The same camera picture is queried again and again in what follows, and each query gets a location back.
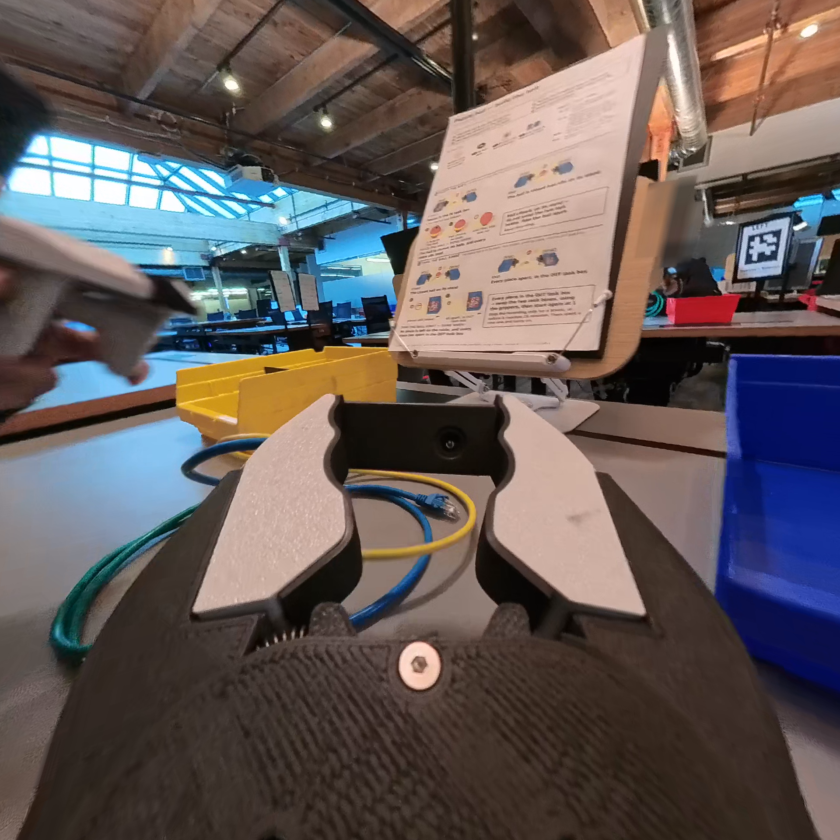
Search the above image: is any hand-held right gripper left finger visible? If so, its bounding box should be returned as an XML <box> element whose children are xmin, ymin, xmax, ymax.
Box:
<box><xmin>190</xmin><ymin>394</ymin><xmax>364</xmax><ymax>623</ymax></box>

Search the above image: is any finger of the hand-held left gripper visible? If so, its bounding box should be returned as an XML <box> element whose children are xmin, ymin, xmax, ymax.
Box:
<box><xmin>0</xmin><ymin>262</ymin><xmax>164</xmax><ymax>378</ymax></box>
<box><xmin>0</xmin><ymin>217</ymin><xmax>199</xmax><ymax>317</ymax></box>

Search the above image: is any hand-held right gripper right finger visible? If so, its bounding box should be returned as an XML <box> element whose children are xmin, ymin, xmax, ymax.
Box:
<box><xmin>476</xmin><ymin>395</ymin><xmax>648</xmax><ymax>624</ymax></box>

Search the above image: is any yellow ethernet cable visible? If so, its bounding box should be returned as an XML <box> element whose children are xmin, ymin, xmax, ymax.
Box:
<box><xmin>213</xmin><ymin>432</ymin><xmax>478</xmax><ymax>560</ymax></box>

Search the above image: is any black port box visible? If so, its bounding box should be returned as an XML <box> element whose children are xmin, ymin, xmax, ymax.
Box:
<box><xmin>336</xmin><ymin>400</ymin><xmax>511</xmax><ymax>478</ymax></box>

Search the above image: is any person's left hand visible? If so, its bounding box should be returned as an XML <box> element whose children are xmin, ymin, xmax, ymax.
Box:
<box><xmin>0</xmin><ymin>322</ymin><xmax>151</xmax><ymax>416</ymax></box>

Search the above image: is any yellow plastic bin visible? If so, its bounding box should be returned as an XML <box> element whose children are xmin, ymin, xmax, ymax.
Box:
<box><xmin>175</xmin><ymin>346</ymin><xmax>400</xmax><ymax>442</ymax></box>

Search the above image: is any white ceiling unit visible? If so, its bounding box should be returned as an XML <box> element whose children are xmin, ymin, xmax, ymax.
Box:
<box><xmin>225</xmin><ymin>163</ymin><xmax>275</xmax><ymax>199</ymax></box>

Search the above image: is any instruction sheet on wooden stand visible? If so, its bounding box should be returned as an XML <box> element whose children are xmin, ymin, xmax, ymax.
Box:
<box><xmin>388</xmin><ymin>26</ymin><xmax>672</xmax><ymax>435</ymax></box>

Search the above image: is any blue plastic bin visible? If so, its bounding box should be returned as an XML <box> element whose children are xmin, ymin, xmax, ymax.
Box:
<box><xmin>714</xmin><ymin>354</ymin><xmax>840</xmax><ymax>691</ymax></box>

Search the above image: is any red plastic bin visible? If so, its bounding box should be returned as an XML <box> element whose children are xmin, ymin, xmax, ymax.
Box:
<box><xmin>665</xmin><ymin>293</ymin><xmax>742</xmax><ymax>326</ymax></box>

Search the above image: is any black monitor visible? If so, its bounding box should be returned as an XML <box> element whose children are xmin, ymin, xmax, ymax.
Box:
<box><xmin>381</xmin><ymin>226</ymin><xmax>421</xmax><ymax>278</ymax></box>

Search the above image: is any printed instruction sheet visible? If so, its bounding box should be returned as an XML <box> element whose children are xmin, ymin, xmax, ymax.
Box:
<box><xmin>388</xmin><ymin>33</ymin><xmax>651</xmax><ymax>358</ymax></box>

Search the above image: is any black and white tag sign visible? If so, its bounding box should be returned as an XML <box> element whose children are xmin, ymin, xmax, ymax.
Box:
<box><xmin>733</xmin><ymin>211</ymin><xmax>804</xmax><ymax>285</ymax></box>

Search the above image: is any black ceiling pillar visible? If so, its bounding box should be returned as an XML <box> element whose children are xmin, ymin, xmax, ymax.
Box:
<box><xmin>451</xmin><ymin>0</ymin><xmax>477</xmax><ymax>114</ymax></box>

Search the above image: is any blue ethernet cable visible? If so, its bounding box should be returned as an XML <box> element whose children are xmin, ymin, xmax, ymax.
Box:
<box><xmin>181</xmin><ymin>436</ymin><xmax>462</xmax><ymax>632</ymax></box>

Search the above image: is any green ethernet cable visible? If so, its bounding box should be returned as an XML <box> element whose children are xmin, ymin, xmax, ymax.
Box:
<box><xmin>50</xmin><ymin>502</ymin><xmax>206</xmax><ymax>665</ymax></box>

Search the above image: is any silver ventilation duct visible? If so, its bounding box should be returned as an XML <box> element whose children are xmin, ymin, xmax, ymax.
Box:
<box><xmin>640</xmin><ymin>0</ymin><xmax>711</xmax><ymax>173</ymax></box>

